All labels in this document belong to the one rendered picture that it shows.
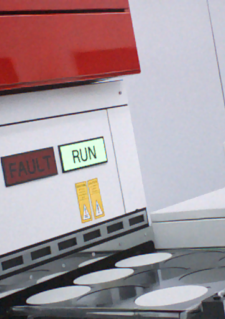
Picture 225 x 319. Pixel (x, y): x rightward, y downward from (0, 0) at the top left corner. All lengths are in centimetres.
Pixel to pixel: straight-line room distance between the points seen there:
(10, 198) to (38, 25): 28
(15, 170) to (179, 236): 37
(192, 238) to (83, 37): 41
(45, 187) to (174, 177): 280
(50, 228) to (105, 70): 29
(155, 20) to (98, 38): 277
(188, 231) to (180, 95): 279
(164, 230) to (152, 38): 268
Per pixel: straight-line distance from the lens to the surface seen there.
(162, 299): 111
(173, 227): 150
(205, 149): 436
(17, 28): 128
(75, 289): 128
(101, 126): 145
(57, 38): 133
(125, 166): 149
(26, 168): 131
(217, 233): 145
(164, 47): 420
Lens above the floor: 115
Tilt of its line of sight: 3 degrees down
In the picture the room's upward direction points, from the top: 10 degrees counter-clockwise
